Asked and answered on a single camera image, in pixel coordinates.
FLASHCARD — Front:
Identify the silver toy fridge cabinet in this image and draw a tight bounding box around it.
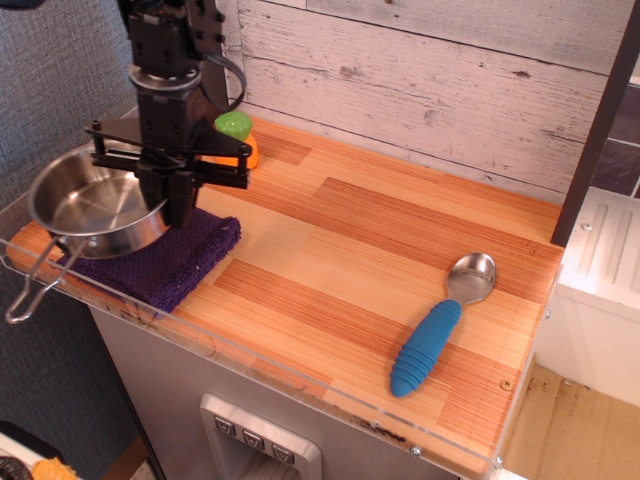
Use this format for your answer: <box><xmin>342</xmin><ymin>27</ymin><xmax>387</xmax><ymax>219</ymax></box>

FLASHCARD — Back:
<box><xmin>89</xmin><ymin>305</ymin><xmax>451</xmax><ymax>480</ymax></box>

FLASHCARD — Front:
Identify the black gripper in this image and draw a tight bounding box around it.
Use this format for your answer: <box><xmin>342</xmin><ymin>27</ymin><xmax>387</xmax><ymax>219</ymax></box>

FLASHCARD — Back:
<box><xmin>87</xmin><ymin>74</ymin><xmax>251</xmax><ymax>228</ymax></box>

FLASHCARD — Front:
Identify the clear acrylic guard rail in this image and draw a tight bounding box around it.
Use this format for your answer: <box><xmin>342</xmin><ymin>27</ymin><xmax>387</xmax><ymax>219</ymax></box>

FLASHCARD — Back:
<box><xmin>0</xmin><ymin>74</ymin><xmax>531</xmax><ymax>476</ymax></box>

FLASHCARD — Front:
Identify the blue handled metal spoon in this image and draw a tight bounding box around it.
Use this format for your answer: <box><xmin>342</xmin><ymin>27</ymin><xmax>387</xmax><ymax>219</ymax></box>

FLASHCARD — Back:
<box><xmin>390</xmin><ymin>253</ymin><xmax>497</xmax><ymax>398</ymax></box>

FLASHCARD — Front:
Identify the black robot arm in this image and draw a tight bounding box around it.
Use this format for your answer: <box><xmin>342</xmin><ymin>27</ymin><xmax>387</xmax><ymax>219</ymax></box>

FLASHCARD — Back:
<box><xmin>87</xmin><ymin>1</ymin><xmax>253</xmax><ymax>228</ymax></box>

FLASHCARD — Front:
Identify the stainless steel pan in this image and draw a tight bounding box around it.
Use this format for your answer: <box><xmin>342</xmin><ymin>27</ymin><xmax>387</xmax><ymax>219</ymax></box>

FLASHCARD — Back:
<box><xmin>5</xmin><ymin>147</ymin><xmax>169</xmax><ymax>324</ymax></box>

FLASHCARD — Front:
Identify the dark left post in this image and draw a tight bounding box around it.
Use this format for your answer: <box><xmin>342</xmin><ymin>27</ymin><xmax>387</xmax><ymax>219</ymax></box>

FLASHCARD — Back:
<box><xmin>200</xmin><ymin>1</ymin><xmax>228</xmax><ymax>117</ymax></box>

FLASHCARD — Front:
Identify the purple folded cloth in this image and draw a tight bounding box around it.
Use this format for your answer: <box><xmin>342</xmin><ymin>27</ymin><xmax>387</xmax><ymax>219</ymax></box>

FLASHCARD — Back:
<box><xmin>72</xmin><ymin>209</ymin><xmax>241</xmax><ymax>312</ymax></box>

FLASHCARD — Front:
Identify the silver dispenser panel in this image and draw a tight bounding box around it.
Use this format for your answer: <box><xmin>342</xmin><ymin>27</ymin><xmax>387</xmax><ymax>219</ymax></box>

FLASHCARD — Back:
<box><xmin>200</xmin><ymin>393</ymin><xmax>323</xmax><ymax>479</ymax></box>

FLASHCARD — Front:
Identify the white toy sink unit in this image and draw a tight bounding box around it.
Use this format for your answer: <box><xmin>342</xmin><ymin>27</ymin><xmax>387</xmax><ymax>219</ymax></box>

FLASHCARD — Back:
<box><xmin>534</xmin><ymin>188</ymin><xmax>639</xmax><ymax>405</ymax></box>

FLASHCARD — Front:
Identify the orange black object corner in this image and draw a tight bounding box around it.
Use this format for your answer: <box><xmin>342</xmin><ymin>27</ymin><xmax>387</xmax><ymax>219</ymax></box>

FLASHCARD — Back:
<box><xmin>1</xmin><ymin>456</ymin><xmax>79</xmax><ymax>480</ymax></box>

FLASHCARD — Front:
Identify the dark post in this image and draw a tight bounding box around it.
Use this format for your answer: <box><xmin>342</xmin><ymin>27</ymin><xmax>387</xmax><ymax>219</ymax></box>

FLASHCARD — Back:
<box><xmin>200</xmin><ymin>1</ymin><xmax>228</xmax><ymax>117</ymax></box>
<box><xmin>551</xmin><ymin>1</ymin><xmax>639</xmax><ymax>247</ymax></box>

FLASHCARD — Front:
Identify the dark right post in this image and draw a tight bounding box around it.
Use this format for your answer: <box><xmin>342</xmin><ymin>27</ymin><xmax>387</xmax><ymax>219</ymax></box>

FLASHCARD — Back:
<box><xmin>551</xmin><ymin>1</ymin><xmax>639</xmax><ymax>247</ymax></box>

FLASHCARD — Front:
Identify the orange toy carrot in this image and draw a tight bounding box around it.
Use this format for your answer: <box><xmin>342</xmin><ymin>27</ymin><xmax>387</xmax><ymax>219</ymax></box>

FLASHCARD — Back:
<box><xmin>197</xmin><ymin>111</ymin><xmax>259</xmax><ymax>170</ymax></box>

